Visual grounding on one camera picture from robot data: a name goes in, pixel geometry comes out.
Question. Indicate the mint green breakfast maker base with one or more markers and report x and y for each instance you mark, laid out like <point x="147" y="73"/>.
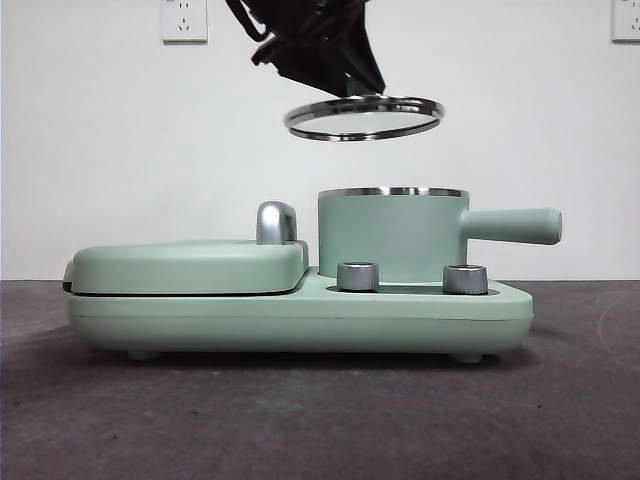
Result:
<point x="300" y="325"/>

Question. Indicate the white wall socket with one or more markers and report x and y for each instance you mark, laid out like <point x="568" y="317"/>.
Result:
<point x="627" y="22"/>
<point x="184" y="22"/>

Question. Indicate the glass pot lid green knob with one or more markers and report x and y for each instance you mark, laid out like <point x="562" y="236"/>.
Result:
<point x="365" y="120"/>

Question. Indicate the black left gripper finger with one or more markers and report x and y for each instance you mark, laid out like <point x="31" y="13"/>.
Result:
<point x="320" y="75"/>
<point x="365" y="60"/>

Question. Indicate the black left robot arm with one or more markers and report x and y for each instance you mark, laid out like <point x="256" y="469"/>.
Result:
<point x="310" y="30"/>

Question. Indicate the silver control knob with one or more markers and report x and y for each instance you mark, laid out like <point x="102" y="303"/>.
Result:
<point x="357" y="276"/>
<point x="465" y="279"/>

